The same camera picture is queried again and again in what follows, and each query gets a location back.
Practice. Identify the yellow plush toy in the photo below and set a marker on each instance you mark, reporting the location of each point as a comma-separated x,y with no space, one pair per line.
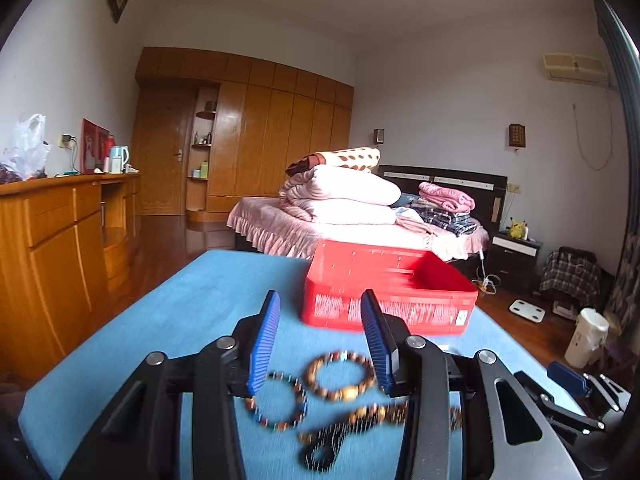
517,229

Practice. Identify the chair with plaid cloth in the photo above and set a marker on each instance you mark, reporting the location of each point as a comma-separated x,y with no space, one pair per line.
570,275

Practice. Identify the bed with pink sheet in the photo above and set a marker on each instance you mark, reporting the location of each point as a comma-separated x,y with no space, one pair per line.
272,227

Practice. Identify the dark wooden headboard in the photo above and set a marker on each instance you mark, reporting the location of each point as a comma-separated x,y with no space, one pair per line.
450,177

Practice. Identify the dark patterned curtain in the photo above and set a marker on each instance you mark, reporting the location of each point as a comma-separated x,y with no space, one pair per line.
625,280

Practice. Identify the red tin box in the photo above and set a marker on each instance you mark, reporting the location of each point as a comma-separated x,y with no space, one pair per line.
350,270

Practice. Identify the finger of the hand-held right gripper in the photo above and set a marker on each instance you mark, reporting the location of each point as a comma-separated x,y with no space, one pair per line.
560,407
567,377

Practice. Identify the white bathroom scale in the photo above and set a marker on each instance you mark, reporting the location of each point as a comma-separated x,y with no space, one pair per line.
527,310

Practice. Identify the cream air conditioner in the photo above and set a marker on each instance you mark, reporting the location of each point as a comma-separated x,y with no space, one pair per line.
575,67

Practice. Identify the white box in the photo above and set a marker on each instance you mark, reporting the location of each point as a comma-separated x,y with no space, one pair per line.
562,308

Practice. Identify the red photo frame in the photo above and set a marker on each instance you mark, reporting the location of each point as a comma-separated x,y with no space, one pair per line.
92,145

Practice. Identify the white plastic bag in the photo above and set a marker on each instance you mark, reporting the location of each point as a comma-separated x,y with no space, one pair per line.
27,145

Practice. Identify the dark nightstand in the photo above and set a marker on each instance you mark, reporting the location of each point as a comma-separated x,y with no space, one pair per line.
515,260

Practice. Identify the brown wall lamp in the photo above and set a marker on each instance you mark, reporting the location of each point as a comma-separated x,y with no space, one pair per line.
517,136

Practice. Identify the pink folded blanket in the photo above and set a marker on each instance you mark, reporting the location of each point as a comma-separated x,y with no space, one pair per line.
445,197

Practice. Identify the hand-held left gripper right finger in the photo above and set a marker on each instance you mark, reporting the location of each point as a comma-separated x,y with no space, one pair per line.
377,347

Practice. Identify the white cloth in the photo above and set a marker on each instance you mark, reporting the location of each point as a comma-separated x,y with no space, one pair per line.
409,215

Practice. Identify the light blue kettle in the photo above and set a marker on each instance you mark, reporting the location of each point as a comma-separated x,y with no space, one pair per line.
119,160

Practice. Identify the wooden sideboard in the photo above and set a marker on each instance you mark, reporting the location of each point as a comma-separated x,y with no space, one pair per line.
55,260

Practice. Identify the wooden wardrobe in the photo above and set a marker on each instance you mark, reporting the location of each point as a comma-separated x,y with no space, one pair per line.
265,135

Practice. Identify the red thermos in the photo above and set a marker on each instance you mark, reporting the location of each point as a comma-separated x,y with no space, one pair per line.
108,147

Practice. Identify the pink folded quilt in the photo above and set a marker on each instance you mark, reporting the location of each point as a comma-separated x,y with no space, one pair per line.
350,215
345,187

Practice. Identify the stack of plaid clothes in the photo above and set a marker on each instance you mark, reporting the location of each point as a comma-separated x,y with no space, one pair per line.
450,221

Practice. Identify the small wall box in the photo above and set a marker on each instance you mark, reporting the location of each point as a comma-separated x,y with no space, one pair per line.
378,136

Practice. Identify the wooden door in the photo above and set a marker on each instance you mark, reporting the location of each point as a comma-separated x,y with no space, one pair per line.
160,160

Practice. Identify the wall socket with charger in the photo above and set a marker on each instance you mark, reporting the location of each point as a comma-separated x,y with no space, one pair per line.
67,140

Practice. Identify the spotted cream blanket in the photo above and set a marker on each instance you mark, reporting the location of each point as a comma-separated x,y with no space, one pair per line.
350,157

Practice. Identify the brown bead strand black tassel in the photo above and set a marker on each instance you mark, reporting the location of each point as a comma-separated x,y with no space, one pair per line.
320,447

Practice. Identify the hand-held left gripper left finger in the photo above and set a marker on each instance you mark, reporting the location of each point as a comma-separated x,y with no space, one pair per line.
264,345

